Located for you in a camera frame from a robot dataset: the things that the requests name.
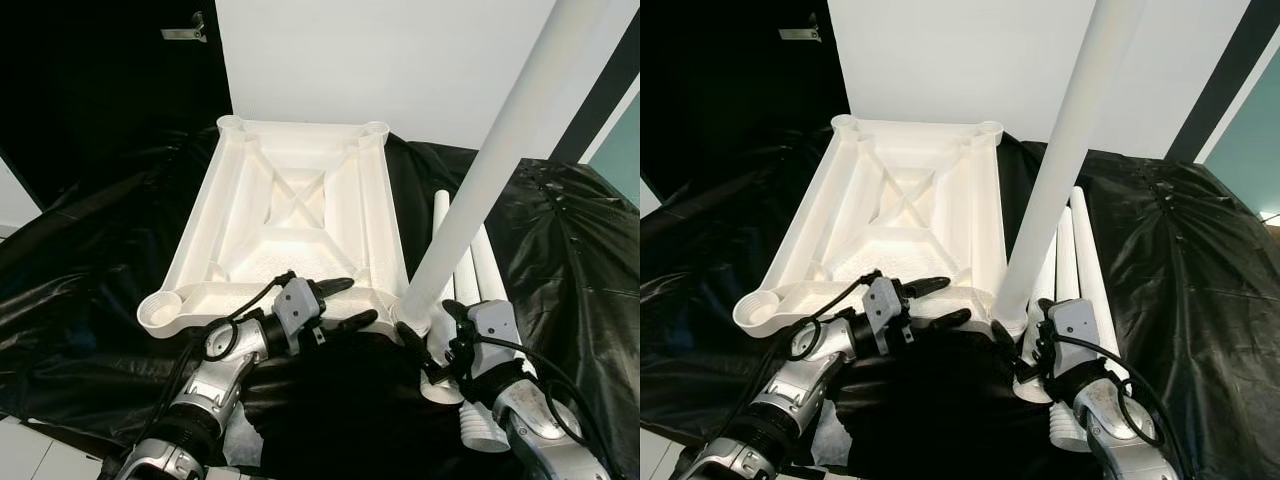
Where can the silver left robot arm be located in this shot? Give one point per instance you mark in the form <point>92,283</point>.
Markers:
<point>215,385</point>
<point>800,390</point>

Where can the black door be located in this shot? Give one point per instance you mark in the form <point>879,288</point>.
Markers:
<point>710,90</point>
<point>90,90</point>

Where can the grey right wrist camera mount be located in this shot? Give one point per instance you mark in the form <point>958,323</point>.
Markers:
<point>495,330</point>
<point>1078,330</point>

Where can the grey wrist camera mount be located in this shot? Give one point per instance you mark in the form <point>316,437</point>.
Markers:
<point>1078,330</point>
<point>295,305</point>
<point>885,305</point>
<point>495,330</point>

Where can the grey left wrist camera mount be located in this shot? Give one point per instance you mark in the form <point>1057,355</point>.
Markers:
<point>295,305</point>
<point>885,305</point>

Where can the black wall strip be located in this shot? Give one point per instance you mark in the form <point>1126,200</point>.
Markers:
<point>1222,80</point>
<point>605,100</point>

